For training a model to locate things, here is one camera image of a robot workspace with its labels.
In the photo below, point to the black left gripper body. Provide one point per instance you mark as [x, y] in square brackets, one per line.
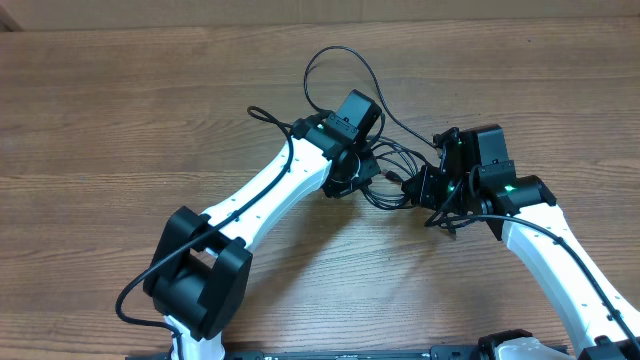
[360, 172]

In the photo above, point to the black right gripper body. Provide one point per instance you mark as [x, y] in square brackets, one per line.
[438, 190]

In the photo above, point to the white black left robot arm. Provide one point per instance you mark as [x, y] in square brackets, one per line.
[203, 260]

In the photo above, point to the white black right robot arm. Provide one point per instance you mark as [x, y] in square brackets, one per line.
[476, 181]

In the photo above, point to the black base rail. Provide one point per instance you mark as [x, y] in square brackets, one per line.
[520, 348]

